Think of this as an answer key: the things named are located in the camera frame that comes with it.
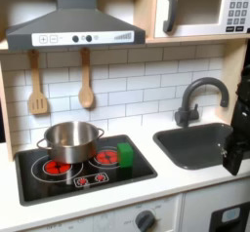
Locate white toy microwave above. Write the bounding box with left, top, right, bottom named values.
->
left=153, top=0, right=250, bottom=39

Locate grey oven knob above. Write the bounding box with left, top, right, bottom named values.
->
left=135, top=210, right=157, bottom=232

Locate steel pot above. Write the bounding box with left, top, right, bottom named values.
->
left=36, top=121, right=105, bottom=165

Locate black tap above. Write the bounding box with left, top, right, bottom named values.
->
left=174, top=76, right=230, bottom=129

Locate green block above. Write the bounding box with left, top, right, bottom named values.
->
left=116, top=141, right=135, bottom=169

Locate grey range hood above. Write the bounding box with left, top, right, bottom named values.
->
left=5, top=0, right=146, bottom=52

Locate wooden spoon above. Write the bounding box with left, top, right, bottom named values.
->
left=77, top=47, right=96, bottom=109

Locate dark grey sink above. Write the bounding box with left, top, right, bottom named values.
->
left=152, top=122, right=250, bottom=172

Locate black stove top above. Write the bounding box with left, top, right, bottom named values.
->
left=14, top=134, right=159, bottom=207

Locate black dishwasher panel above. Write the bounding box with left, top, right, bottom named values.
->
left=208, top=201, right=250, bottom=232

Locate wooden slotted spatula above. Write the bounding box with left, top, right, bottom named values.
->
left=26, top=49, right=49, bottom=116

